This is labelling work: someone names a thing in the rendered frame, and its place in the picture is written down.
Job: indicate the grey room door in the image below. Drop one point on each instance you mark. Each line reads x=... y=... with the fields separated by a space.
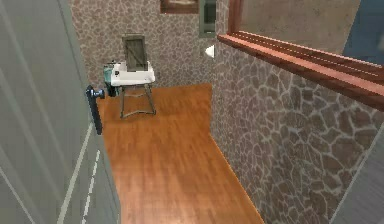
x=40 y=116

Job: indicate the brown framed wall picture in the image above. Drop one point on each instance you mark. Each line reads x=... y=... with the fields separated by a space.
x=179 y=6

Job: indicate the red-brown framed window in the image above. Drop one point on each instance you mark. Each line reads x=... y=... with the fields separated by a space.
x=300 y=56

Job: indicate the white wall lamp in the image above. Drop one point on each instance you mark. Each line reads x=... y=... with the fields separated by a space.
x=210 y=51

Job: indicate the white tray high chair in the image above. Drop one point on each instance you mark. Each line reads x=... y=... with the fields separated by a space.
x=134 y=74

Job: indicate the teal bin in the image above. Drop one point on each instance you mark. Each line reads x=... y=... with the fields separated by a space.
x=108 y=81

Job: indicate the grey framed window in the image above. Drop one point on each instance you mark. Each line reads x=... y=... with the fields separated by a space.
x=208 y=17

